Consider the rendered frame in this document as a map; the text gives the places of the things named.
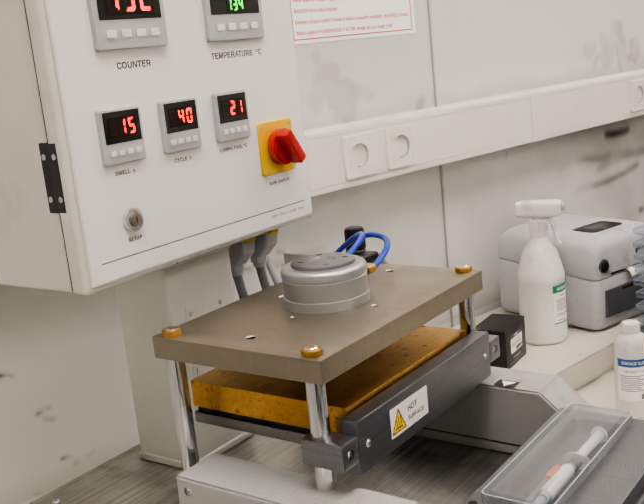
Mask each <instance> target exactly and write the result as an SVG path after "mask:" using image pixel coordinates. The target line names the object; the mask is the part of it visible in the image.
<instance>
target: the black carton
mask: <svg viewBox="0 0 644 504"><path fill-rule="evenodd" d="M476 330H477V331H486V332H488V334H489V335H498V336H499V346H500V356H499V357H498V358H496V359H495V360H494V361H492V362H491V363H490V365H491V366H492V367H499V368H507V369H511V368H512V367H513V366H514V365H515V364H516V363H517V362H518V361H519V360H520V359H521V358H522V357H523V356H524V355H526V337H525V319H524V316H521V315H507V314H493V313H492V314H491V315H489V316H488V317H487V318H486V319H484V320H483V321H482V322H480V323H479V324H478V325H476Z"/></svg>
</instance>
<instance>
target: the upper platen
mask: <svg viewBox="0 0 644 504"><path fill-rule="evenodd" d="M465 336H466V332H465V330H462V329H453V328H443V327H434V326H425V325H422V326H421V327H419V328H417V329H416V330H414V331H412V332H411V333H409V334H407V335H406V336H404V337H402V338H401V339H399V340H397V341H396V342H394V343H392V344H391V345H389V346H387V347H386V348H384V349H382V350H381V351H379V352H377V353H376V354H374V355H372V356H371V357H369V358H367V359H366V360H364V361H362V362H361V363H359V364H357V365H356V366H354V367H352V368H351V369H349V370H348V371H346V372H344V373H343V374H341V375H339V376H338V377H336V378H334V379H333V380H331V381H329V382H328V383H326V392H327V401H328V410H329V420H330V429H331V432H336V433H341V434H342V429H341V419H343V418H344V417H345V416H347V415H348V414H350V413H351V412H353V411H354V410H356V409H357V408H359V407H360V406H362V405H363V404H365V403H366V402H368V401H369V400H371V399H372V398H374V397H375V396H377V395H378V394H380V393H381V392H383V391H384V390H386V389H387V388H389V387H390V386H392V385H393V384H395V383H396V382H398V381H399V380H401V379H402V378H404V377H405V376H407V375H408V374H410V373H411V372H413V371H414V370H416V369H417V368H419V367H420V366H422V365H423V364H425V363H426V362H428V361H429V360H431V359H432V358H434V357H435V356H437V355H438V354H440V353H441V352H443V351H444V350H446V349H447V348H449V347H450V346H452V345H453V344H454V343H456V342H457V341H459V340H460V339H462V338H463V337H465ZM191 388H192V395H193V402H194V406H198V408H199V410H197V411H195V418H196V421H197V422H201V423H206V424H211V425H215V426H220V427H225V428H229V429H234V430H238V431H243V432H248V433H252V434H257V435H261V436H266V437H271V438H275V439H280V440H285V441H289V442H294V443H298V444H301V438H303V437H304V436H306V435H307V434H309V433H310V424H309V416H308V407H307V398H306V389H305V382H299V381H293V380H287V379H281V378H275V377H269V376H263V375H257V374H251V373H245V372H239V371H233V370H227V369H221V368H214V369H212V370H210V371H208V372H206V373H204V374H202V375H200V376H198V377H196V378H194V379H192V380H191Z"/></svg>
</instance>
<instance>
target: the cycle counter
mask: <svg viewBox="0 0 644 504"><path fill-rule="evenodd" d="M104 3H105V10H106V16H113V15H136V14H154V6H153V0H104Z"/></svg>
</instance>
